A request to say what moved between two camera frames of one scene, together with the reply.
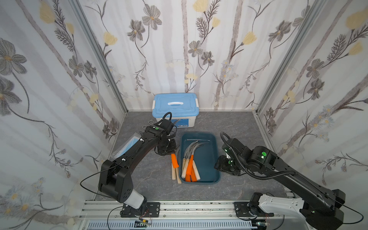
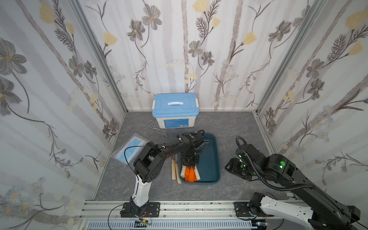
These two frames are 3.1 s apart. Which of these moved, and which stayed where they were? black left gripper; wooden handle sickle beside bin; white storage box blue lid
Moved: black left gripper
Stayed: white storage box blue lid; wooden handle sickle beside bin
